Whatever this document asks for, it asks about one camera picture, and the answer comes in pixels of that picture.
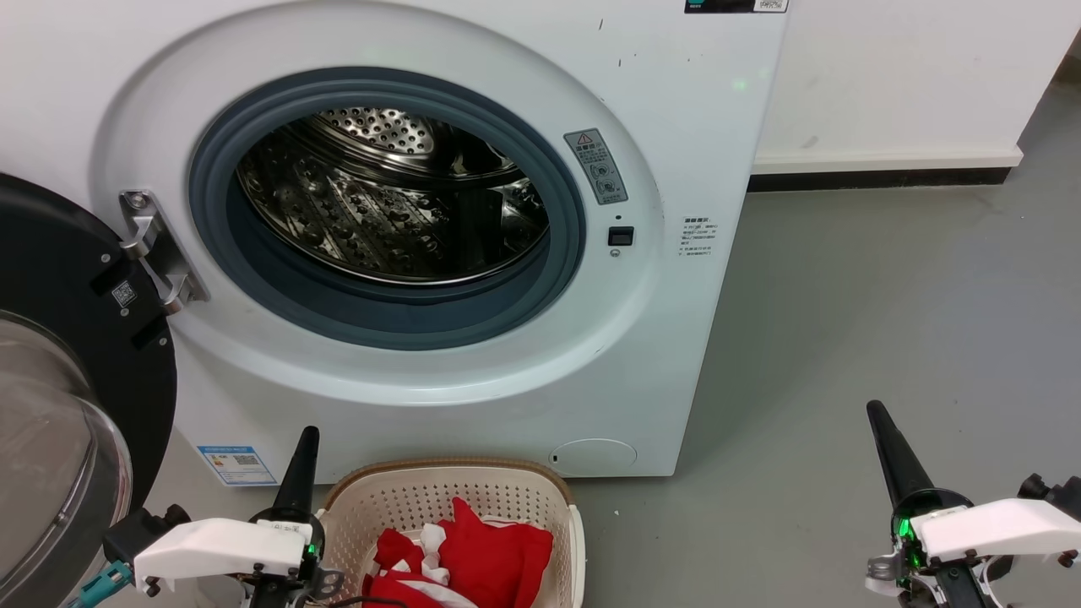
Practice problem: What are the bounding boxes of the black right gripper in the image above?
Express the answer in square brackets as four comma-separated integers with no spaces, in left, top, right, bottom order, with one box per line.
[866,401,972,592]

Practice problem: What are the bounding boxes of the grey warning sticker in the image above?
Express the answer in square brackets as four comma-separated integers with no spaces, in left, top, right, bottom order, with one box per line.
[563,128,629,206]

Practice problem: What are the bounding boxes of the dark model label strip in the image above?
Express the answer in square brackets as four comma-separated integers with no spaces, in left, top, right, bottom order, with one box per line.
[684,0,790,14]

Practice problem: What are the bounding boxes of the white baseboard with black strip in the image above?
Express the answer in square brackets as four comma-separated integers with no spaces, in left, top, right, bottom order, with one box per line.
[747,148,1024,193]

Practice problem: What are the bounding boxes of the brown wooden object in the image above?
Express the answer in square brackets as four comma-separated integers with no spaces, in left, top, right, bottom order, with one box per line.
[1054,32,1081,85]

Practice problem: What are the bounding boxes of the black washing machine glass door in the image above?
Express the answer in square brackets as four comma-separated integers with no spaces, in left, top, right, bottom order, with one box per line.
[0,173,178,608]

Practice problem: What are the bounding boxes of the blue energy label sticker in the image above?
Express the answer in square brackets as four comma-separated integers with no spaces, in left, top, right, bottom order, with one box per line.
[197,445,278,487]

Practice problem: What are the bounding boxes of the white front-loading washing machine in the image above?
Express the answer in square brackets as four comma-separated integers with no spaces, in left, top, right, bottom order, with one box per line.
[0,0,790,486]

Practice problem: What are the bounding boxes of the cream laundry basket brown rim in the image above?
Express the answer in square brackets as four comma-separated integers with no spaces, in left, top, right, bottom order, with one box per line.
[319,459,586,608]

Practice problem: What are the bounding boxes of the oval white filter cover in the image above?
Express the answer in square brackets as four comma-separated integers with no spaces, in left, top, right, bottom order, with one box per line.
[549,437,638,474]

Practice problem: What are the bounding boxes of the red and white clothing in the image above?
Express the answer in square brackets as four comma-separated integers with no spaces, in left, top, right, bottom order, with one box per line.
[361,497,556,608]

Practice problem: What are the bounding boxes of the perforated steel washer drum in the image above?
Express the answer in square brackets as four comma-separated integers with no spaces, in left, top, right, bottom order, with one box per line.
[236,106,550,285]

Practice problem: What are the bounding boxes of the small printed text sticker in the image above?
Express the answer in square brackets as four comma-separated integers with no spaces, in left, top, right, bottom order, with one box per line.
[678,215,721,258]

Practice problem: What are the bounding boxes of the grey rubber door gasket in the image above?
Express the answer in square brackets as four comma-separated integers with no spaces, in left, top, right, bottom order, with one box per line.
[187,66,588,351]

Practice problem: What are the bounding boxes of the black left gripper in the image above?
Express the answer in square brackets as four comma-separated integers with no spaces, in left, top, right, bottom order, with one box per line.
[258,426,343,602]

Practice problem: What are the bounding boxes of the metal door hinge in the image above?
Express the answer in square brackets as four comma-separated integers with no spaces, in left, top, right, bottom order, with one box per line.
[118,190,210,316]

